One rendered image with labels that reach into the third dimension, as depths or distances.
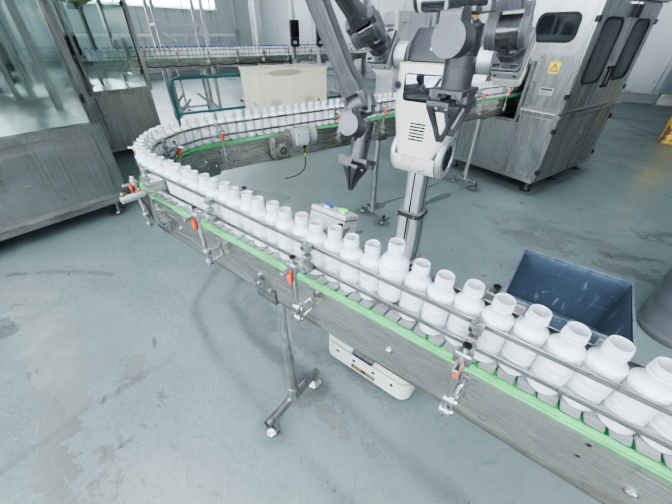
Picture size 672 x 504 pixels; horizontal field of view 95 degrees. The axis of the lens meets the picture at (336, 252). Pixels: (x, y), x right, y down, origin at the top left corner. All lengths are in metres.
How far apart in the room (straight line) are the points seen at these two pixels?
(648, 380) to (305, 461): 1.33
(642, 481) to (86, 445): 1.99
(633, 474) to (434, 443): 1.05
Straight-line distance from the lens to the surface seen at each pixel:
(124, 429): 2.01
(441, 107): 0.69
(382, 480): 1.67
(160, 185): 1.46
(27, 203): 3.74
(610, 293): 1.35
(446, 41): 0.64
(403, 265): 0.71
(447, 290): 0.69
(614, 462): 0.83
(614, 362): 0.71
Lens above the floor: 1.58
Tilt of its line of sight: 35 degrees down
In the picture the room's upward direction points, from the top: straight up
